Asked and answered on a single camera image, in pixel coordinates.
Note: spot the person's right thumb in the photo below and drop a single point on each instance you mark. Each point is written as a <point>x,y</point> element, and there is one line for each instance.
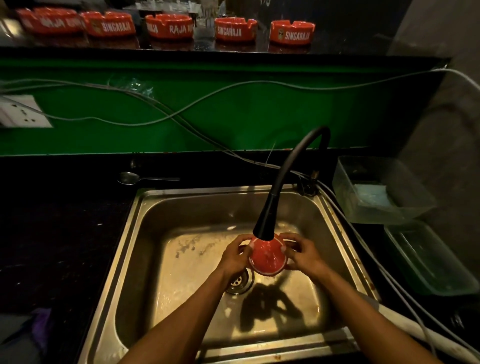
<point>288,255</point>

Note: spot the stainless steel sink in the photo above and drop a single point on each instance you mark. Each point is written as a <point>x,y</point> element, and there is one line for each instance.
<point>225,273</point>

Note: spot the sink drain strainer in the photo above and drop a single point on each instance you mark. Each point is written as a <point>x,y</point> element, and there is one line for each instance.
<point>240,281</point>

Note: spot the black flexible faucet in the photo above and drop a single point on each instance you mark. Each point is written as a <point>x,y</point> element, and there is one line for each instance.
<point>282,187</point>

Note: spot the red round ashtray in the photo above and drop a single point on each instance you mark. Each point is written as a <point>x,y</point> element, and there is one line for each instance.
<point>267,256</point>

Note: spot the metal spoon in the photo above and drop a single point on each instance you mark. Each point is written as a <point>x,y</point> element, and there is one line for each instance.
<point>144,178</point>

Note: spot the person's left thumb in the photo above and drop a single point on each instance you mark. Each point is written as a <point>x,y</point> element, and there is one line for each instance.
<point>245,252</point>

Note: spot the crumpled clear plastic wrap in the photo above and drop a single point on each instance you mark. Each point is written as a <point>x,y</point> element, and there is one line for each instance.
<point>131,85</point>

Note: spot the person's right hand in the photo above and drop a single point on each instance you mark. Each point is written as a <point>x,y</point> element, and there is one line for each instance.
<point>305,255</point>

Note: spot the clear plastic lid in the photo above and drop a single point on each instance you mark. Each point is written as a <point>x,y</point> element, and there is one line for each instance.
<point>429,258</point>

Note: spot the red square ashtray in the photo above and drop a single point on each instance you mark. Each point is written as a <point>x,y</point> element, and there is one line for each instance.
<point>235,29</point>
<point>292,33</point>
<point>50,21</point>
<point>109,24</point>
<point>169,26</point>

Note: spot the person's right forearm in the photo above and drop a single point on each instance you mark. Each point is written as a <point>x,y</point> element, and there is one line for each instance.
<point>369,322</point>

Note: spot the person's left hand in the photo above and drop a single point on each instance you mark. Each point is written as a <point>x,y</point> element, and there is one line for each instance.
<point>233,257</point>

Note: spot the person's left forearm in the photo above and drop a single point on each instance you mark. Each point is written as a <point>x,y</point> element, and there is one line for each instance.
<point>183,322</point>

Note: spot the clear plastic container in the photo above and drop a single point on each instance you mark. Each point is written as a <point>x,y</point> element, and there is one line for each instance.
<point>378,191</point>

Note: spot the white wall socket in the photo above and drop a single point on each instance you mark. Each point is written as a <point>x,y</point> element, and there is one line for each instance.
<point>21,111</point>

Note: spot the purple cloth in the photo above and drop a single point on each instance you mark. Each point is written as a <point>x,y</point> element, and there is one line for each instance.
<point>39,326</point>

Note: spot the white pipe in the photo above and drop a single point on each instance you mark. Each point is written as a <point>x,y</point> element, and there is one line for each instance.
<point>423,330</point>

